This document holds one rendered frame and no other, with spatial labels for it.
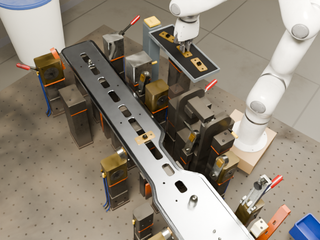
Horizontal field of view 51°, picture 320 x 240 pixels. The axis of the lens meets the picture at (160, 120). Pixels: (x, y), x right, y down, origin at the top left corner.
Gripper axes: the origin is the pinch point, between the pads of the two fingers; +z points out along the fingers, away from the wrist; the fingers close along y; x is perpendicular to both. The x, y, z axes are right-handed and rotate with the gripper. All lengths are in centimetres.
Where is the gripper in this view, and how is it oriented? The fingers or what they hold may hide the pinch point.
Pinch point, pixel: (185, 46)
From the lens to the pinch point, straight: 154.6
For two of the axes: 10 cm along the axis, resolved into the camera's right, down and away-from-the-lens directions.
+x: 4.7, 7.0, -5.4
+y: -8.8, 3.4, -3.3
